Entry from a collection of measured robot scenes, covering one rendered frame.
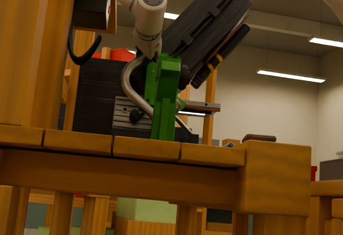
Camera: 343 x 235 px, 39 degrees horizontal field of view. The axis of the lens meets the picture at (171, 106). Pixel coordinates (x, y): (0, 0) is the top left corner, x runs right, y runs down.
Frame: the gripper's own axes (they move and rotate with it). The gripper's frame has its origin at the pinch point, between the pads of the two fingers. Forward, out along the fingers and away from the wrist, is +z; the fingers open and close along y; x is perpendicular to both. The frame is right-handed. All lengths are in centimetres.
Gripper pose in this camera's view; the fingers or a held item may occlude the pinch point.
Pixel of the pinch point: (144, 56)
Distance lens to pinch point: 166.5
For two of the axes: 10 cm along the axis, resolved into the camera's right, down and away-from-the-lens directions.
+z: -1.3, 4.3, 8.9
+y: -6.5, -7.2, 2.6
